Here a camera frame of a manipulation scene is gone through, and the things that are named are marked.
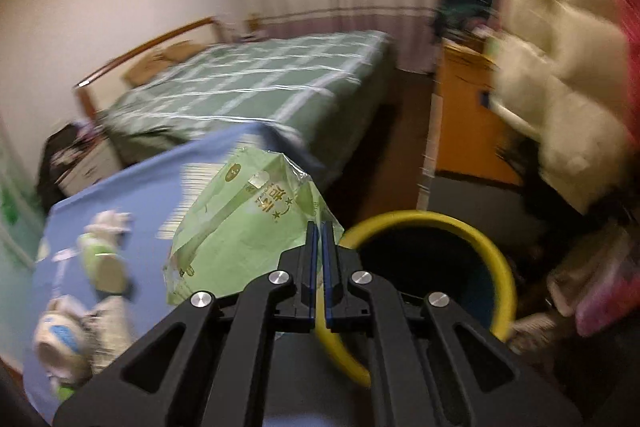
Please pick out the pink cloth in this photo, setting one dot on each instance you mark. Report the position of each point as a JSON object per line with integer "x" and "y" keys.
{"x": 610, "y": 287}

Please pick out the white nightstand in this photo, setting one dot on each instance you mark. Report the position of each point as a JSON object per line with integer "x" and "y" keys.
{"x": 92, "y": 169}

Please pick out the green plastic bag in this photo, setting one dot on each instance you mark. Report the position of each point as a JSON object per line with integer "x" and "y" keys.
{"x": 240, "y": 232}

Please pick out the cream puffer jacket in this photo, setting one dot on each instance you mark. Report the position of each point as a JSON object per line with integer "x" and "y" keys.
{"x": 570, "y": 57}

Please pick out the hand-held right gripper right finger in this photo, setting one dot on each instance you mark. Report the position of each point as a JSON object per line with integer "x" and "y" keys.
{"x": 327, "y": 267}

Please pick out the dark clothes pile on cabinet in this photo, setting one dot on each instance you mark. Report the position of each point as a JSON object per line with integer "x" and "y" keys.
{"x": 465, "y": 14}

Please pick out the blue printed tablecloth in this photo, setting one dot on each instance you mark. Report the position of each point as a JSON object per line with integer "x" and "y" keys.
{"x": 150, "y": 187}

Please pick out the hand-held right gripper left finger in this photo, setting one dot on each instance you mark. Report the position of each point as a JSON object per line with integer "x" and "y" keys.
{"x": 312, "y": 267}

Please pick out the yellow rimmed blue trash bin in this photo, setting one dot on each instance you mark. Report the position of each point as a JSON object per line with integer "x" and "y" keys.
{"x": 430, "y": 267}

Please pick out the dark clothes pile on nightstand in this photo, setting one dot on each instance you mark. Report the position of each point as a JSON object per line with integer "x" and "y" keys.
{"x": 60, "y": 157}

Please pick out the brown pillow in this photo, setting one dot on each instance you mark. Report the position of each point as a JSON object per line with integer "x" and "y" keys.
{"x": 179, "y": 50}
{"x": 145, "y": 68}

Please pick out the bed with green quilt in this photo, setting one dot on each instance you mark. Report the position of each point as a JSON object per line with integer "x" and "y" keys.
{"x": 260, "y": 82}

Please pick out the wooden bed headboard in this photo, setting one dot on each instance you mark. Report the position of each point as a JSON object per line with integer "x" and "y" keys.
{"x": 87, "y": 99}

